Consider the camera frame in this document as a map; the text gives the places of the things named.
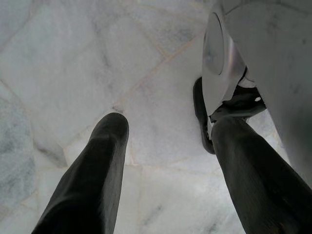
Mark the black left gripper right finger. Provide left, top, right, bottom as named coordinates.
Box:
left=211, top=116, right=312, bottom=234

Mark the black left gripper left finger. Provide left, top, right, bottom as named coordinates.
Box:
left=31, top=112, right=129, bottom=234

